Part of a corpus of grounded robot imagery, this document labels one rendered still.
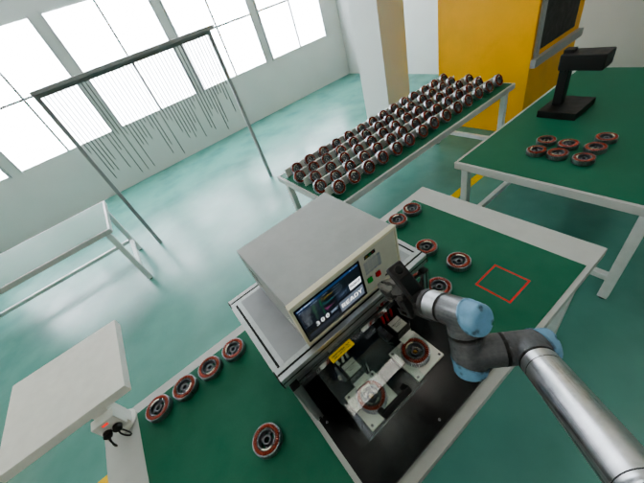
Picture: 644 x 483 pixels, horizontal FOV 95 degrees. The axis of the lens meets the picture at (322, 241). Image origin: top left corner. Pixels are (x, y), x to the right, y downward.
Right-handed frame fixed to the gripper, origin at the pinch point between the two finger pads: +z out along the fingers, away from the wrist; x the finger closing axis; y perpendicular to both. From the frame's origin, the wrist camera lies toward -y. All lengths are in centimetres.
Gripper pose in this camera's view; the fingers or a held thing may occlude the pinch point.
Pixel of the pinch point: (380, 282)
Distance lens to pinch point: 96.9
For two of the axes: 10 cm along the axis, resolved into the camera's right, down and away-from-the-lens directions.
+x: 7.6, -5.6, 3.2
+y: 4.9, 8.3, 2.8
